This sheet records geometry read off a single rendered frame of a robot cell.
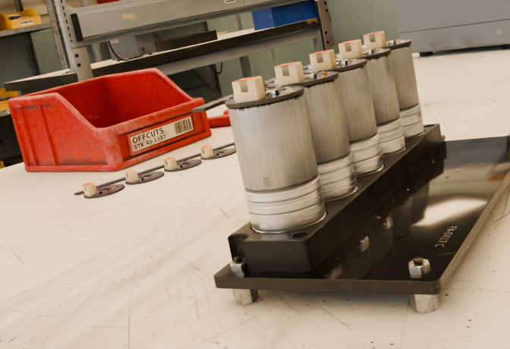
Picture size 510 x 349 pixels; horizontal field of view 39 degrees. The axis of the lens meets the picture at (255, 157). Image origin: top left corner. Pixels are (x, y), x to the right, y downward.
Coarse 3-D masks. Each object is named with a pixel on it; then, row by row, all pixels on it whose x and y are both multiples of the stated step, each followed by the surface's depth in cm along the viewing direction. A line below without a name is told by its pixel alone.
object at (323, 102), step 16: (336, 80) 24; (304, 96) 24; (320, 96) 24; (336, 96) 24; (320, 112) 24; (336, 112) 24; (320, 128) 24; (336, 128) 24; (320, 144) 24; (336, 144) 24; (320, 160) 24; (336, 160) 24; (352, 160) 25; (320, 176) 24; (336, 176) 24; (352, 176) 25; (336, 192) 24; (352, 192) 25
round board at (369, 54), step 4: (368, 52) 28; (372, 52) 28; (376, 52) 29; (380, 52) 28; (384, 52) 28; (388, 52) 29; (340, 56) 29; (364, 56) 28; (368, 56) 28; (372, 56) 28; (376, 56) 28; (336, 60) 29; (340, 60) 29
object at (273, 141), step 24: (240, 120) 22; (264, 120) 21; (288, 120) 21; (240, 144) 22; (264, 144) 21; (288, 144) 21; (312, 144) 22; (240, 168) 23; (264, 168) 22; (288, 168) 22; (312, 168) 22; (264, 192) 22; (288, 192) 22; (312, 192) 22; (264, 216) 22; (288, 216) 22; (312, 216) 22
